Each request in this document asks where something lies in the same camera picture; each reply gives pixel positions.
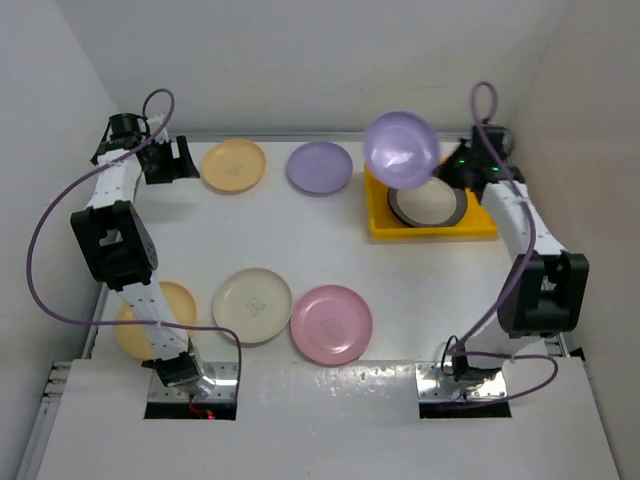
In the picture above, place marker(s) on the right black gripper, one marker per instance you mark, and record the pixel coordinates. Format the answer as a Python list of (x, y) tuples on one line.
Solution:
[(442, 172)]

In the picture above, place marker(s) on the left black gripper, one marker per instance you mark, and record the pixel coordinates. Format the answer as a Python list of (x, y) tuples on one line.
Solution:
[(175, 168)]

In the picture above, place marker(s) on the dark rimmed plate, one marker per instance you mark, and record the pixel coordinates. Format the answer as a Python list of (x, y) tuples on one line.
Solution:
[(434, 204)]

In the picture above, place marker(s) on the purple plate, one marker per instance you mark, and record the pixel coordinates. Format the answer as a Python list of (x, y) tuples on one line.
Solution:
[(401, 150), (319, 168)]

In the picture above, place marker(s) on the orange plate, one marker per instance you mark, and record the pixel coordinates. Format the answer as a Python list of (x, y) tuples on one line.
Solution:
[(233, 166), (132, 338)]

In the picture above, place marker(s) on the cream plate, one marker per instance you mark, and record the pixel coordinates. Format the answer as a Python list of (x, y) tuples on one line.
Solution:
[(254, 303)]

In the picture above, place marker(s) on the pink plate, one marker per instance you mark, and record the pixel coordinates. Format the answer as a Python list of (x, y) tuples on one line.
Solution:
[(331, 325)]

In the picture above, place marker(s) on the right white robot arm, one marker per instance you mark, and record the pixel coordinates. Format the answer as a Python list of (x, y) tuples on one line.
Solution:
[(544, 289)]

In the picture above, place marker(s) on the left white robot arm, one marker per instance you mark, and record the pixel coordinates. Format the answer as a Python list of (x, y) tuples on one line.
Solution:
[(117, 247)]

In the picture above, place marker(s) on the yellow plastic bin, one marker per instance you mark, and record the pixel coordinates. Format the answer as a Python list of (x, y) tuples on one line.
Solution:
[(384, 225)]

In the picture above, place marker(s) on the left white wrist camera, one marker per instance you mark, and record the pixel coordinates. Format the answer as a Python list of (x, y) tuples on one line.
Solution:
[(158, 129)]

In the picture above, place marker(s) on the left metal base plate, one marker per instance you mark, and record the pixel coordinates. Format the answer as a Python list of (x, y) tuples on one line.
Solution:
[(217, 384)]

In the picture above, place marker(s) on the metal base plate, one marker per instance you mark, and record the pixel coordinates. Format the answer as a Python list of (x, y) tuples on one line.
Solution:
[(217, 384), (435, 386)]

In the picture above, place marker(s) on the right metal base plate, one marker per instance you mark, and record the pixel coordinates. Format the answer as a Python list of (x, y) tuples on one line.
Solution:
[(435, 386)]

